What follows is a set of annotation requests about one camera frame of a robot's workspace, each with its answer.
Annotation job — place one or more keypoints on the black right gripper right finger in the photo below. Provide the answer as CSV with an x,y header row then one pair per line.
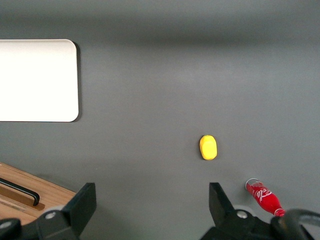
x,y
222,207

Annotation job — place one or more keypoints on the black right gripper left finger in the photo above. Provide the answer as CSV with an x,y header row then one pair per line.
x,y
75,215

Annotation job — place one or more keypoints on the red coke bottle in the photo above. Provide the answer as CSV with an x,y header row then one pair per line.
x,y
265,197

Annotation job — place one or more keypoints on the white rectangular tray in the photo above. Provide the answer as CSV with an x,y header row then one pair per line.
x,y
37,80

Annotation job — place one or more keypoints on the wooden drawer cabinet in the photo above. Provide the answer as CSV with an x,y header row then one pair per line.
x,y
52,192

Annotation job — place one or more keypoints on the yellow lemon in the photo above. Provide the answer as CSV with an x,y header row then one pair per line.
x,y
208,148

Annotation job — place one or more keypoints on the wooden drawer front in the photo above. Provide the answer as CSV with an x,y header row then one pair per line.
x,y
15,197

